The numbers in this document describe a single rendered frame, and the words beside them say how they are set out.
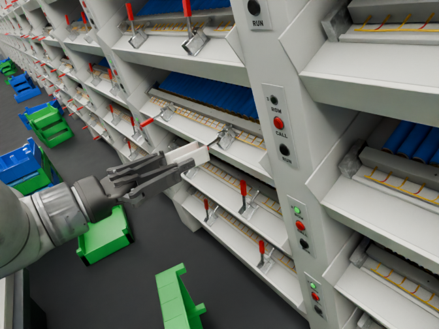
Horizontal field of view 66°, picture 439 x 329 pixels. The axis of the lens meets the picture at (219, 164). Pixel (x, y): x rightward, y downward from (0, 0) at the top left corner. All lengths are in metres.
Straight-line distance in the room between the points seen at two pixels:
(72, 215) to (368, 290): 0.48
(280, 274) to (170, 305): 0.28
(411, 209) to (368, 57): 0.19
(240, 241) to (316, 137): 0.60
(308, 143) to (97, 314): 0.99
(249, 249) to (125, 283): 0.51
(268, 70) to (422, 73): 0.18
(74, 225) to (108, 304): 0.73
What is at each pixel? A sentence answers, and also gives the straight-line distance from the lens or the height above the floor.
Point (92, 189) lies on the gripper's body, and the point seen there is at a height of 0.60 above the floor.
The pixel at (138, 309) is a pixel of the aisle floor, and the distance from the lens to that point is 1.19.
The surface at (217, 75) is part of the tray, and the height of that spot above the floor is 0.69.
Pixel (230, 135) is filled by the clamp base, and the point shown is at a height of 0.55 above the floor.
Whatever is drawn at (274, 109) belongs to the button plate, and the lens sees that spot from 0.45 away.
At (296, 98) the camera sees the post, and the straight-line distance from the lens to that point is 0.42.
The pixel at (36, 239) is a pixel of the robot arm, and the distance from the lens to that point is 0.55.
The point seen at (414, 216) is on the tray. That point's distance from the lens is 0.46.
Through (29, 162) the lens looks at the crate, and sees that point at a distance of 1.58.
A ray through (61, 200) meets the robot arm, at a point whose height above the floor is 0.62.
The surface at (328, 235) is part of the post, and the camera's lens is 0.55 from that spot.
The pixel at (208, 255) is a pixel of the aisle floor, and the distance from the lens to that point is 1.21.
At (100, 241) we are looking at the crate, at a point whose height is 0.00.
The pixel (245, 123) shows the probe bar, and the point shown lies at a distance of 0.64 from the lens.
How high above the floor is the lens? 0.85
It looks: 31 degrees down
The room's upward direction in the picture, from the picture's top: 19 degrees counter-clockwise
